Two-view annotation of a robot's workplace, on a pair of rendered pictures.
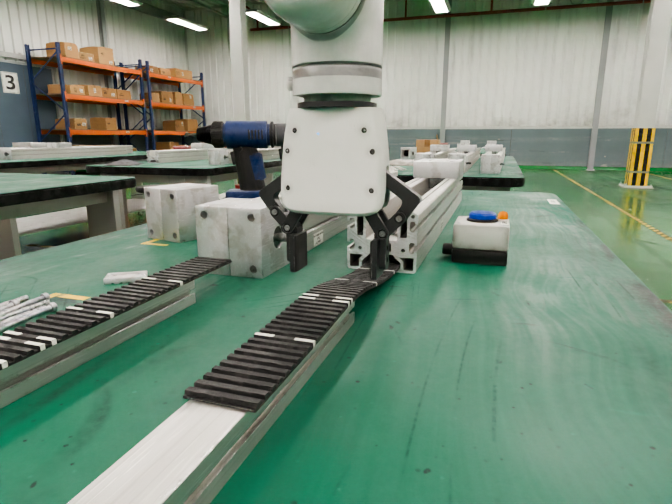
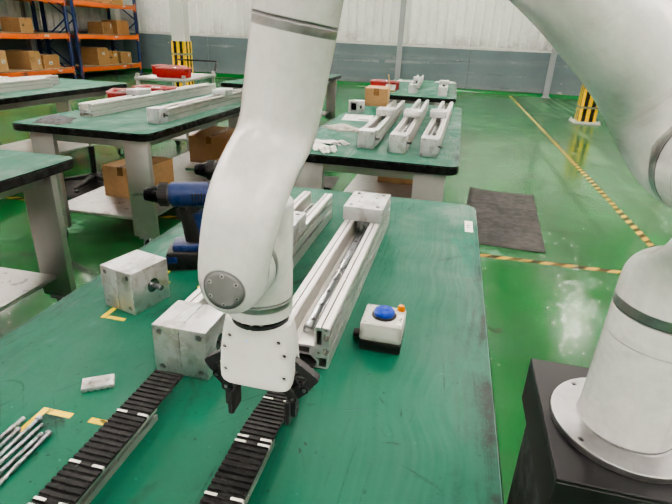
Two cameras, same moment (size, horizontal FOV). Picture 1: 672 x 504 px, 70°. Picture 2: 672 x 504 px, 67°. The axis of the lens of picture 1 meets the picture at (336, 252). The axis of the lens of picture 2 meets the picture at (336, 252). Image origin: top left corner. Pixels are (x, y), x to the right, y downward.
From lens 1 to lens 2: 0.38 m
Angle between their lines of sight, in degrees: 11
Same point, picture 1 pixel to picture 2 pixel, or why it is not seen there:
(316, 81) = (244, 317)
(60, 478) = not seen: outside the picture
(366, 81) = (279, 314)
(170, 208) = (125, 287)
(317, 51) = not seen: hidden behind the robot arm
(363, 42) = (277, 293)
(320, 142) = (248, 346)
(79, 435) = not seen: outside the picture
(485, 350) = (358, 478)
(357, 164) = (274, 363)
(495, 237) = (391, 335)
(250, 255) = (198, 363)
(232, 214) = (182, 334)
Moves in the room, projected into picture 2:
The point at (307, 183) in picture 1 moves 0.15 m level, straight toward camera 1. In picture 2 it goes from (239, 368) to (235, 453)
